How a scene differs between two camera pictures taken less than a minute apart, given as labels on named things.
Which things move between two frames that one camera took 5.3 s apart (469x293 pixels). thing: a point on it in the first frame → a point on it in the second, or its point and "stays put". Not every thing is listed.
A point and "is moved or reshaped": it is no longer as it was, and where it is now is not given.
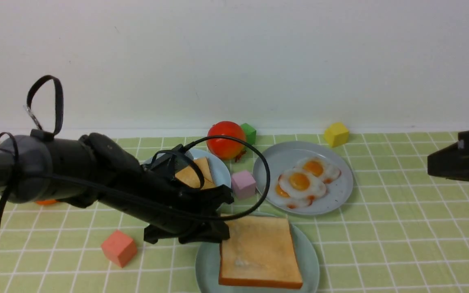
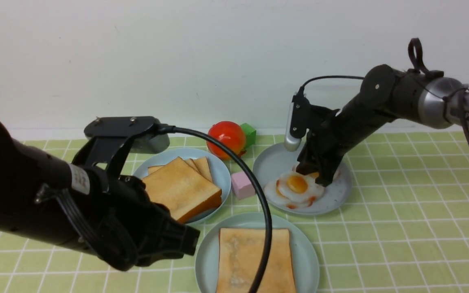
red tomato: [224, 148] stays put
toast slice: [261, 252] is moved or reshaped
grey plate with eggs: [306, 178] stays put
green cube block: [250, 133] stays put
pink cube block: [244, 184] stays put
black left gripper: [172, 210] → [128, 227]
